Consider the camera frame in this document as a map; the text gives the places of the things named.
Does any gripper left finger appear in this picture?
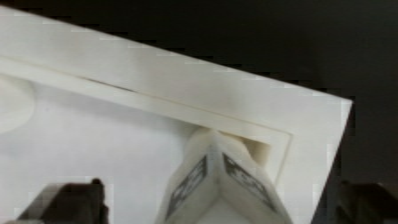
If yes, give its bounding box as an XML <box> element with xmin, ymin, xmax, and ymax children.
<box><xmin>17</xmin><ymin>178</ymin><xmax>109</xmax><ymax>224</ymax></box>

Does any white square tabletop part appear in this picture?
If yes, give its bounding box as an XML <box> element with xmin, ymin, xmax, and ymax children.
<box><xmin>0</xmin><ymin>5</ymin><xmax>352</xmax><ymax>224</ymax></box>

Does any white leg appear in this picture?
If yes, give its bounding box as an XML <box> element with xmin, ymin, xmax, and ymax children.
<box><xmin>155</xmin><ymin>128</ymin><xmax>294</xmax><ymax>224</ymax></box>

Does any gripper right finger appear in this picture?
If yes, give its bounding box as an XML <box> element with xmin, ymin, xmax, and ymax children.
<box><xmin>336</xmin><ymin>181</ymin><xmax>398</xmax><ymax>224</ymax></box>

